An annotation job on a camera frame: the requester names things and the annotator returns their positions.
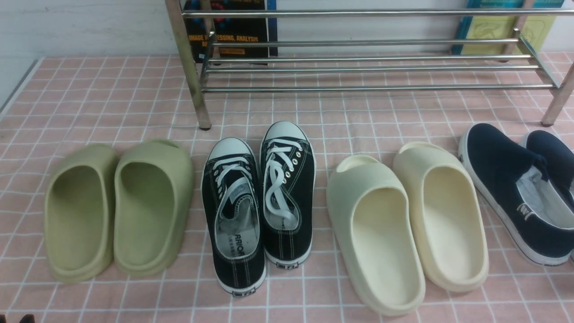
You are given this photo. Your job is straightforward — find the black canvas sneaker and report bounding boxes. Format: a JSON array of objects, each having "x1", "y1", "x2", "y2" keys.
[
  {"x1": 260, "y1": 121, "x2": 316, "y2": 270},
  {"x1": 201, "y1": 137, "x2": 266, "y2": 297}
]

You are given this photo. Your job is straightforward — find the steel shoe rack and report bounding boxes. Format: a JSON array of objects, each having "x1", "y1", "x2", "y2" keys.
[{"x1": 165, "y1": 0, "x2": 573, "y2": 131}]

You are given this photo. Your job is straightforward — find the left navy slip-on shoe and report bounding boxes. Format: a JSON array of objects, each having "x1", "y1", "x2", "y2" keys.
[{"x1": 458, "y1": 122, "x2": 574, "y2": 267}]

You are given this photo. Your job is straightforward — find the navy slip-on shoe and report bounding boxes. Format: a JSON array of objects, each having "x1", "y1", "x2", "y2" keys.
[
  {"x1": 458, "y1": 122, "x2": 574, "y2": 267},
  {"x1": 522, "y1": 130, "x2": 574, "y2": 262}
]

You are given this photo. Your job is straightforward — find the right navy slip-on shoe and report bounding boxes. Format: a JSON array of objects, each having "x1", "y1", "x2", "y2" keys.
[{"x1": 522, "y1": 130, "x2": 574, "y2": 262}]

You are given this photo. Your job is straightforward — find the left cream foam slide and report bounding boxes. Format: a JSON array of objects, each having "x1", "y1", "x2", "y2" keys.
[{"x1": 326, "y1": 155, "x2": 425, "y2": 316}]

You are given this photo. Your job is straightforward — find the cream foam slide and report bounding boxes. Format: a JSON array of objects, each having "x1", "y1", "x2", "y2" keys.
[
  {"x1": 393, "y1": 142, "x2": 489, "y2": 292},
  {"x1": 326, "y1": 155, "x2": 425, "y2": 316}
]

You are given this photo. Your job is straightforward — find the right green foam slide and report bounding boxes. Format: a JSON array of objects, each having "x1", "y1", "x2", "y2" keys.
[{"x1": 113, "y1": 139, "x2": 195, "y2": 276}]

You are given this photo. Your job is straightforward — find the green foam slide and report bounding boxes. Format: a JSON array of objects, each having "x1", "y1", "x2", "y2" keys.
[
  {"x1": 113, "y1": 139, "x2": 195, "y2": 276},
  {"x1": 44, "y1": 144, "x2": 119, "y2": 284}
]

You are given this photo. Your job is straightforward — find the dark image processing book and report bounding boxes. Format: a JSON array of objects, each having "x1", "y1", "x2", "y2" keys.
[{"x1": 185, "y1": 0, "x2": 278, "y2": 63}]

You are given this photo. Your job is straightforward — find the right cream foam slide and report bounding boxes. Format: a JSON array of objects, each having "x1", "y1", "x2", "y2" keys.
[{"x1": 393, "y1": 142, "x2": 489, "y2": 292}]

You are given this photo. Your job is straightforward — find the left green foam slide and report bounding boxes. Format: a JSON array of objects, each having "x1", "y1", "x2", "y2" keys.
[{"x1": 44, "y1": 144, "x2": 119, "y2": 284}]

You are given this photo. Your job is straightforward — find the teal and yellow book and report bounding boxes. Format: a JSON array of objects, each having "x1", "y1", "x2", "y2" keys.
[{"x1": 450, "y1": 0, "x2": 556, "y2": 55}]

